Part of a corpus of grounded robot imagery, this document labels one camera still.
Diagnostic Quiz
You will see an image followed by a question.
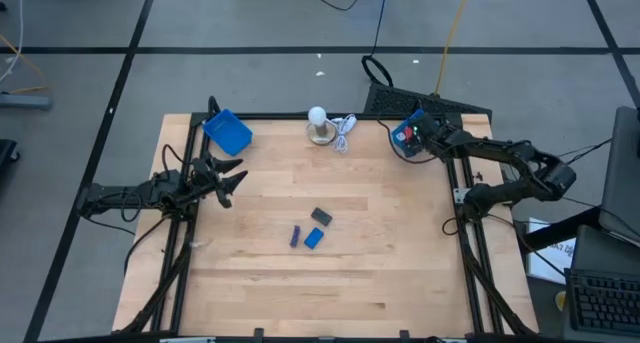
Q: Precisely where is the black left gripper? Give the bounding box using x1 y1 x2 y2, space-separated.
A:
191 152 250 210

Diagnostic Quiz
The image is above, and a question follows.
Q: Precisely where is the black charger block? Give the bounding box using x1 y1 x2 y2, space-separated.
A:
310 206 334 228

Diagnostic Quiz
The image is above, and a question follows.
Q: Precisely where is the bright blue charger block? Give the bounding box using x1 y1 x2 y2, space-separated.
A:
303 227 325 250

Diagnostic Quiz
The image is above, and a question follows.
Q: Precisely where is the blue plastic bin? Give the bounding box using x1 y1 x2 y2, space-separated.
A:
391 109 427 159
202 108 254 157

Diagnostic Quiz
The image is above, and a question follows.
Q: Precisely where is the black mesh panel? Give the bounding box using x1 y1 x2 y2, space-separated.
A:
363 81 494 122

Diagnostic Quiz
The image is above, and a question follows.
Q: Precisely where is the bulb lamp with wooden base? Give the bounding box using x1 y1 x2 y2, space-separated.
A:
305 105 339 146

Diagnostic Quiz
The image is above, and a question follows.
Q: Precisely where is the black desk bar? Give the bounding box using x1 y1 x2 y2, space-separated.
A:
520 206 602 255

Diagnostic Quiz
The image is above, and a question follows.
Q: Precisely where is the white paper sign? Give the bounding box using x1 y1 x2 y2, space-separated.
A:
527 216 577 285

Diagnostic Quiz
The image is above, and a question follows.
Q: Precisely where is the grey laptop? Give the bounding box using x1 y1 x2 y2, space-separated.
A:
598 106 640 245

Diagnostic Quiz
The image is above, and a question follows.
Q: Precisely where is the grey floor strip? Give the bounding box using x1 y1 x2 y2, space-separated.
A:
0 92 52 111

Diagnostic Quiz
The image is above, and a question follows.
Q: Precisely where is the black keyboard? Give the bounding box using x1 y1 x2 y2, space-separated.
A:
564 267 640 337

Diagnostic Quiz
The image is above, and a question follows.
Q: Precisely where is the black metal table frame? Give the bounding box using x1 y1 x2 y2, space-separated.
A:
119 95 539 339

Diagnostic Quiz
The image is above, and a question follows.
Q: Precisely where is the white coiled cable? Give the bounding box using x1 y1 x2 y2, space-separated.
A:
327 113 359 154

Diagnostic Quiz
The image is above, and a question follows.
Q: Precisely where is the yellow hanging cable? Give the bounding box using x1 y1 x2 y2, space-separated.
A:
433 0 474 96

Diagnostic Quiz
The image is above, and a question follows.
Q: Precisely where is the black floor cable with loop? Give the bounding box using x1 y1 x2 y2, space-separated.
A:
360 0 395 88

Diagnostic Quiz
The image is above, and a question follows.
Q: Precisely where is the orange floor cable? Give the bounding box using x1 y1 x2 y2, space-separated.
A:
0 32 52 95

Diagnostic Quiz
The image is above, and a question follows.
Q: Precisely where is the white floor cable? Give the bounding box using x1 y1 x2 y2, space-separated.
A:
0 0 26 84

